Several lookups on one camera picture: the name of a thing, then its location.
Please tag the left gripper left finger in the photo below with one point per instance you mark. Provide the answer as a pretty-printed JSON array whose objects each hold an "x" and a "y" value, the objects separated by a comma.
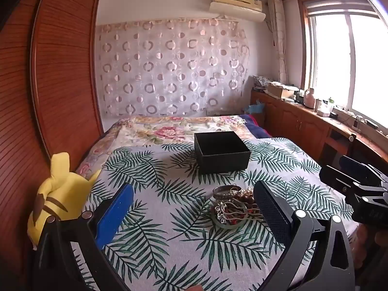
[{"x": 110, "y": 214}]

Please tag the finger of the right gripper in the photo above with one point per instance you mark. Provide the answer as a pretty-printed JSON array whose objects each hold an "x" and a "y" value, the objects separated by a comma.
[
  {"x": 344, "y": 181},
  {"x": 359, "y": 166}
]

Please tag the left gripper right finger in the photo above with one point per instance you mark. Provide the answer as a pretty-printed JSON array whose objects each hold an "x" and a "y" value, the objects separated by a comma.
[{"x": 276, "y": 211}]

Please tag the silver hair comb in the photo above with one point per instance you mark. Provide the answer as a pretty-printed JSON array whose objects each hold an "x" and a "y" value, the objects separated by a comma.
[{"x": 254, "y": 212}]

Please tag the black jewelry box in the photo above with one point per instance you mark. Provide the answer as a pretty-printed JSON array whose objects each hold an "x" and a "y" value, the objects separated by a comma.
[{"x": 220, "y": 152}]

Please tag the person's right hand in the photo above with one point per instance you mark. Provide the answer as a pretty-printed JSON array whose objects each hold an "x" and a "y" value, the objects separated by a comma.
[{"x": 381, "y": 238}]

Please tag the wooden side cabinet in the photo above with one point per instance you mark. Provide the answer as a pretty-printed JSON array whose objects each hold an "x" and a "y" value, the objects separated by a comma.
[{"x": 321, "y": 138}]

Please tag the yellow pikachu plush toy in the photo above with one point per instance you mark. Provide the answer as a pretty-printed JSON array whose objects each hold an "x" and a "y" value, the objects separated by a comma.
[{"x": 62, "y": 195}]

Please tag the silver metal bangle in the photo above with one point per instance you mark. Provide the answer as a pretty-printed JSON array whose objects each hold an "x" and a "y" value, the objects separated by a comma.
[{"x": 225, "y": 192}]

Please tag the palm leaf print blanket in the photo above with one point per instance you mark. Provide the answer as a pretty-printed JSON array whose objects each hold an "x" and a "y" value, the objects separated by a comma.
[{"x": 169, "y": 240}]

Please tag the pink ceramic bottle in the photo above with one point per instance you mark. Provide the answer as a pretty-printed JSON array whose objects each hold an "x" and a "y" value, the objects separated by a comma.
[{"x": 309, "y": 100}]

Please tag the floral quilt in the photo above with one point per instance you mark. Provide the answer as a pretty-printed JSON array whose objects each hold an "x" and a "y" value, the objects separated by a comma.
[{"x": 147, "y": 130}]

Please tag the navy blue blanket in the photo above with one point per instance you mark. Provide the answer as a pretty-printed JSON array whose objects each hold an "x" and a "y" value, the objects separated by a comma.
[{"x": 254, "y": 128}]

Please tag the blue tissue box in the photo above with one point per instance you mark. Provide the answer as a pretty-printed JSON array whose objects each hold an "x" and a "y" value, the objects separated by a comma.
[{"x": 257, "y": 108}]

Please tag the cardboard box on cabinet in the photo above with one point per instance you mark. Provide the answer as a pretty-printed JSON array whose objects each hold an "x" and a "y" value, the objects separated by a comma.
[{"x": 280, "y": 90}]

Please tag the circle pattern sheer curtain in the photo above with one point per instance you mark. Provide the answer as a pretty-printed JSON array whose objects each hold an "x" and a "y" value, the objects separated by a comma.
[{"x": 173, "y": 67}]

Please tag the beige tied window curtain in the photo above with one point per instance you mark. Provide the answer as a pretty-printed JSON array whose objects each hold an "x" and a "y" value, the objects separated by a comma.
[{"x": 277, "y": 22}]

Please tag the window with wooden frame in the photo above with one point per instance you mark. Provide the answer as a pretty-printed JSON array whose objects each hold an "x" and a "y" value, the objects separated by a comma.
[{"x": 345, "y": 56}]

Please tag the white wall air conditioner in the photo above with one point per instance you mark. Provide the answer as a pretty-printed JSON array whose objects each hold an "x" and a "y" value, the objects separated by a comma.
[{"x": 250, "y": 10}]

